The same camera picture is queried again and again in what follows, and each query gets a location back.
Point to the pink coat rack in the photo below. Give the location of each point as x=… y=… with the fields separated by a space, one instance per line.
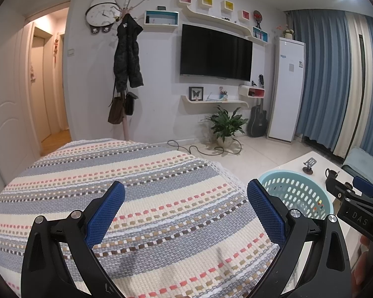
x=126 y=130

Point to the black acoustic guitar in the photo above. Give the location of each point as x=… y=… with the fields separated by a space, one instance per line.
x=257 y=121

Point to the black phone stand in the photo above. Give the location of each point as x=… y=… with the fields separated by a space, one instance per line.
x=309 y=165

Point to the blue and beige curtain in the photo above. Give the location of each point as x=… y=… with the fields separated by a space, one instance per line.
x=329 y=83

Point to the striped woven blanket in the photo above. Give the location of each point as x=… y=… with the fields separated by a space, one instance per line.
x=158 y=192

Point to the red round fan ornament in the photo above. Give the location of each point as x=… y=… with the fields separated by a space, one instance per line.
x=258 y=17

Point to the red hanging ornament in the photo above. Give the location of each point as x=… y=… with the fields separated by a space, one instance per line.
x=56 y=48

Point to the blue-grey upholstered seat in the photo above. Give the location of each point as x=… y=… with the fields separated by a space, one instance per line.
x=365 y=164

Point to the small standing card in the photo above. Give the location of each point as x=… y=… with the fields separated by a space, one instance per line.
x=212 y=96

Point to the brown handbag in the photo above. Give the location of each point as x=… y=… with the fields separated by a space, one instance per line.
x=116 y=110

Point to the green potted plant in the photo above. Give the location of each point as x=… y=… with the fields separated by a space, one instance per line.
x=225 y=124

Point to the pen holder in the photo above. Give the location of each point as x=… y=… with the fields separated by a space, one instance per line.
x=222 y=94

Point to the long curved white wall shelf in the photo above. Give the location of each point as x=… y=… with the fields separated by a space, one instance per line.
x=217 y=17

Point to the small black tabletop item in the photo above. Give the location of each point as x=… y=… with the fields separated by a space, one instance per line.
x=332 y=173

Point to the white hallway door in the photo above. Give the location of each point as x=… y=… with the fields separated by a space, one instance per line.
x=43 y=99

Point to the small blue box shelf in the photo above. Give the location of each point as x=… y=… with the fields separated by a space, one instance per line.
x=260 y=34

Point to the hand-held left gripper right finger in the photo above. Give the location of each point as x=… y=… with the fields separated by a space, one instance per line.
x=265 y=211

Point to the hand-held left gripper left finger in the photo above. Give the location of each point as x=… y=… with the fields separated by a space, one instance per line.
x=107 y=211

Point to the person's right hand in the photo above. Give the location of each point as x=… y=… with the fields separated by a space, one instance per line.
x=364 y=254

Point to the light blue plastic basket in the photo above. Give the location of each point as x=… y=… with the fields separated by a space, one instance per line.
x=298 y=189

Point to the black flat television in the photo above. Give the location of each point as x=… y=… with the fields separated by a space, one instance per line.
x=216 y=52

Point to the white and red cubby box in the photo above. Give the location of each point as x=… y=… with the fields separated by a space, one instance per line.
x=251 y=91

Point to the small flower pot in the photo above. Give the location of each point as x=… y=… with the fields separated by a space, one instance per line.
x=288 y=33

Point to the white room door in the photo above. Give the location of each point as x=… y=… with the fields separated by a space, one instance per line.
x=6 y=136

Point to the framed butterfly picture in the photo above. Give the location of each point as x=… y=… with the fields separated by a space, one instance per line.
x=195 y=93

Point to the white wall socket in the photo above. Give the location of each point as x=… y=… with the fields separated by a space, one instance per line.
x=204 y=118

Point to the black handbag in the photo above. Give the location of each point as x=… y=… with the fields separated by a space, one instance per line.
x=131 y=104

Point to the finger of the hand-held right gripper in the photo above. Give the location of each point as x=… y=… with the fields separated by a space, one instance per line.
x=365 y=187
x=357 y=215

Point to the black padded coat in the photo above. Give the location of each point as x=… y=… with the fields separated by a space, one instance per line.
x=127 y=56

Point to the white box shelf blue inside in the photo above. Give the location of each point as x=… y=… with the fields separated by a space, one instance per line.
x=161 y=18

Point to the yellow cube wall shelf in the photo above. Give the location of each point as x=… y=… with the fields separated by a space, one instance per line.
x=228 y=5
x=207 y=0

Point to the white light switch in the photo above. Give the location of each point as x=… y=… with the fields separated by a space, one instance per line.
x=70 y=52

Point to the panda wall clock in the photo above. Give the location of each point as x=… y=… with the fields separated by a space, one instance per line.
x=101 y=14

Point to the white standing air conditioner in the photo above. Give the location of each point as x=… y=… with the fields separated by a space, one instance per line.
x=286 y=90

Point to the short curved white wall shelf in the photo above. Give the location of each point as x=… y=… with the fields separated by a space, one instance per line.
x=214 y=102

